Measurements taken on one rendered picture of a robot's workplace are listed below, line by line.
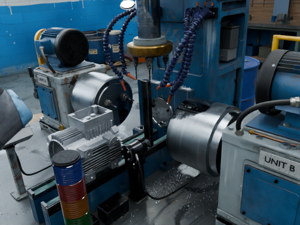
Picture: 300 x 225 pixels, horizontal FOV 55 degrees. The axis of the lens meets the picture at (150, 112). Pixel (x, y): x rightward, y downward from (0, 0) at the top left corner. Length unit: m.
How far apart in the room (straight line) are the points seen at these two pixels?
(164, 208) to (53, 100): 0.80
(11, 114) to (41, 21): 6.04
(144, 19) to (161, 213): 0.70
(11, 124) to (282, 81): 0.67
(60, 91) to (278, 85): 1.02
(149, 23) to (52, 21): 5.80
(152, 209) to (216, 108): 0.43
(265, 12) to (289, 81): 5.58
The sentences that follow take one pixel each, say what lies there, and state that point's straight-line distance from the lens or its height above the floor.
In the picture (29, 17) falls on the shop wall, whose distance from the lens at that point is 6.66.
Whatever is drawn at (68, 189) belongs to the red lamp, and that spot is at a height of 1.16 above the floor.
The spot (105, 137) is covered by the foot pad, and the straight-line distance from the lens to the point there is 0.99.
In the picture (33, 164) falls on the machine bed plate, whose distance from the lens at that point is 1.46.
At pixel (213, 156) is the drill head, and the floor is 1.05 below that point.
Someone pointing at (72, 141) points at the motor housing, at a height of 1.09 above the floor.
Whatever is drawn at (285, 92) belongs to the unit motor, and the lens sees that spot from 0.79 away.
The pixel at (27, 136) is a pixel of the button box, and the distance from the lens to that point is 1.16.
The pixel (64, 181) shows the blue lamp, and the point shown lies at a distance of 0.63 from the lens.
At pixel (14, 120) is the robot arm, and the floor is 1.26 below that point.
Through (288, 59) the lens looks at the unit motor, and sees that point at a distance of 0.81.
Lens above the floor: 1.53
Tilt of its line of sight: 24 degrees down
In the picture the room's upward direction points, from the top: 3 degrees counter-clockwise
